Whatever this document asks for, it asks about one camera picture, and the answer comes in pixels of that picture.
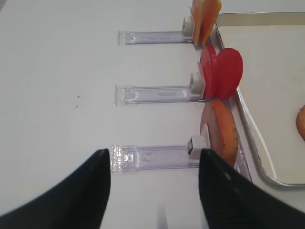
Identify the clear rack with bread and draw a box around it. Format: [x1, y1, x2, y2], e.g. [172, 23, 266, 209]
[110, 135, 251, 182]

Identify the red tomato slice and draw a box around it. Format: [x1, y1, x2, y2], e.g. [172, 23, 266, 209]
[215, 48, 243, 100]
[200, 44, 217, 99]

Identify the orange cheese slice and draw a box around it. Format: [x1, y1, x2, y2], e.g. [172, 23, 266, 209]
[191, 0, 222, 46]

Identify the front red tomato slice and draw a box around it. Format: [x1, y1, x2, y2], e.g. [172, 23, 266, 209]
[215, 48, 243, 100]

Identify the clear rack with tomatoes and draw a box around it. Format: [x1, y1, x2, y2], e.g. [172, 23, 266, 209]
[114, 62, 220, 106]

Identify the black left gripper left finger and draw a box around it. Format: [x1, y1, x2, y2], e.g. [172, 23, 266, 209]
[0, 149, 111, 229]

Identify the metal baking tray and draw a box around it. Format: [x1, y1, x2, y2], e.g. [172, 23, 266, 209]
[214, 12, 305, 187]

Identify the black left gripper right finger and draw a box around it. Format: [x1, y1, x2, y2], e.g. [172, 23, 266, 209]
[198, 149, 305, 229]

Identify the clear rack with cheese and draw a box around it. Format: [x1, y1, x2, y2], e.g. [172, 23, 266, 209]
[117, 15, 201, 46]

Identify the bread slice on tray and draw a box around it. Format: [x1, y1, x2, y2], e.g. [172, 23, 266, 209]
[295, 105, 305, 139]

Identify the back red tomato slice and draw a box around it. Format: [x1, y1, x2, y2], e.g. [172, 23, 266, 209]
[200, 44, 217, 99]

